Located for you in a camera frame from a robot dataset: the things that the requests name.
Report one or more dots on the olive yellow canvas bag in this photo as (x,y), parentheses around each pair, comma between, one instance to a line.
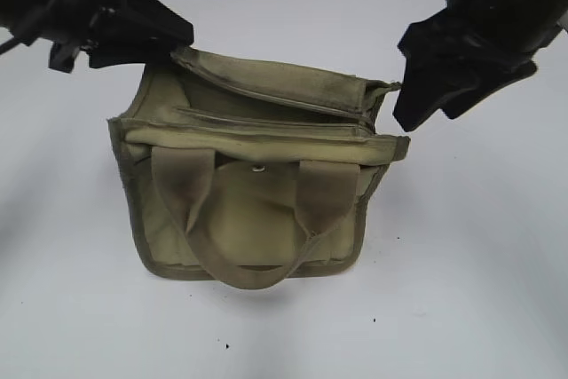
(250,172)

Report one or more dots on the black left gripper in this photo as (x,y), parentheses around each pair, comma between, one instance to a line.
(110,32)

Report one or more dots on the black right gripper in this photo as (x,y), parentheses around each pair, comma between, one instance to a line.
(462,55)

